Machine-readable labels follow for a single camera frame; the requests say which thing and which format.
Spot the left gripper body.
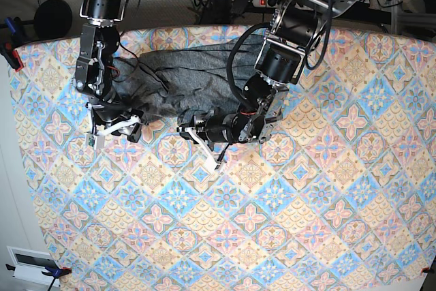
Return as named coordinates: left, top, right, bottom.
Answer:
left=177, top=108, right=280, bottom=148

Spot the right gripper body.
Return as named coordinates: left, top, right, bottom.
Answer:
left=87, top=97, right=144, bottom=136

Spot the grey t-shirt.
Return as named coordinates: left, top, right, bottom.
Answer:
left=109, top=35, right=281, bottom=128

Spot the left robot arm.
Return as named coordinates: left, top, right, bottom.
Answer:
left=177, top=0, right=357, bottom=172

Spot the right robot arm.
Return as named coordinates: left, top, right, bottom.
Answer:
left=74, top=0, right=141, bottom=149

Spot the round black stool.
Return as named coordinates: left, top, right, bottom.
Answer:
left=33, top=0, right=72, bottom=40

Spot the patterned tablecloth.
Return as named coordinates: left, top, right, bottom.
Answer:
left=9, top=29, right=435, bottom=290

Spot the red black clamp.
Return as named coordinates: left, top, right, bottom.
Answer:
left=0, top=42, right=24, bottom=72

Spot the white power strip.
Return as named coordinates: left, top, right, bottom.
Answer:
left=251, top=0, right=292, bottom=12

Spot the blue clamp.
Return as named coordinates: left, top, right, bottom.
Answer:
left=5, top=17, right=27, bottom=44

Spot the red clamp bottom right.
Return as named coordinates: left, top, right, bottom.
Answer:
left=421, top=267, right=435, bottom=274

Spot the white wall box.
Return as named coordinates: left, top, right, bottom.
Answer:
left=7, top=246, right=57, bottom=286

